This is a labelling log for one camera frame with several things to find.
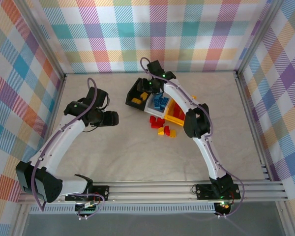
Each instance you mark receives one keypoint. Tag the wide aluminium frame rail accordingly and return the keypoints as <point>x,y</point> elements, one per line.
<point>150,191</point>

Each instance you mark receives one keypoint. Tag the plaid backdrop cloth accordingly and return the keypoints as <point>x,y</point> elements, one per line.
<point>285,98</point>
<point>9,98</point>
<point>147,29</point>

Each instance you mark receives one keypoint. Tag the aluminium frame post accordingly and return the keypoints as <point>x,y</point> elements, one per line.
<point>42,37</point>
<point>258,37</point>

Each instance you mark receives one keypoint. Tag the yellow plastic bin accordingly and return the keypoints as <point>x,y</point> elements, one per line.
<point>172,119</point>

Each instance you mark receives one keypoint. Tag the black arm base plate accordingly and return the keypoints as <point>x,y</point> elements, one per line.
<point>204,193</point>
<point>100,193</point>

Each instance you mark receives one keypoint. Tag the black plastic bin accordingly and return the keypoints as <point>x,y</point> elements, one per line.
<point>130,92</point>

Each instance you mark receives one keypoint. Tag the aluminium table side rail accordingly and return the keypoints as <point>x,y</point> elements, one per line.
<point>251,123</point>
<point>55,108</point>

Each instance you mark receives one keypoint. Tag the small controller circuit board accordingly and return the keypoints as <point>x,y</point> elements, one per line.
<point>225,207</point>
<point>88,211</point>

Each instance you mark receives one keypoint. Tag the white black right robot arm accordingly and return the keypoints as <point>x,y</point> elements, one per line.
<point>208,157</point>

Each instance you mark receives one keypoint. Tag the small yellow lego brick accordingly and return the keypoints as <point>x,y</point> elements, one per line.
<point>144,96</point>

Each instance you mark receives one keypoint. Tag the white plastic bin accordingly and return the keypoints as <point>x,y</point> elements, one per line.
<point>152,112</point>

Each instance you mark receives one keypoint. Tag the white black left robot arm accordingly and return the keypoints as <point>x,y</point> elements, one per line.
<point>57,143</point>

